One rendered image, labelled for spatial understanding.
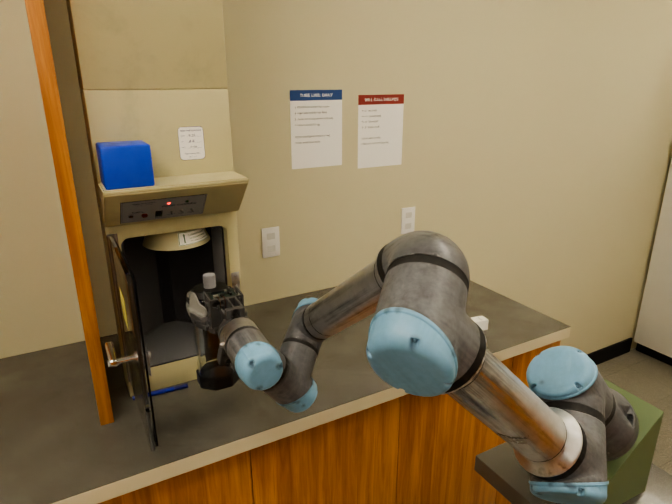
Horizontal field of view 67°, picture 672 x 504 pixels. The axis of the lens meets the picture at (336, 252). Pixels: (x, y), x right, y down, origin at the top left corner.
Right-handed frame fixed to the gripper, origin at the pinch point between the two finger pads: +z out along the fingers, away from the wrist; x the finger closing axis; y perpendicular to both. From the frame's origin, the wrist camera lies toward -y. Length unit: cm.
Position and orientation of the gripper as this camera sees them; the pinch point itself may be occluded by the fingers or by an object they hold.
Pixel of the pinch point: (211, 302)
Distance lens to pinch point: 121.1
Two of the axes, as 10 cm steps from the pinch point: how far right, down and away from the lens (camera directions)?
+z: -4.6, -3.1, 8.3
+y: 0.1, -9.4, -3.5
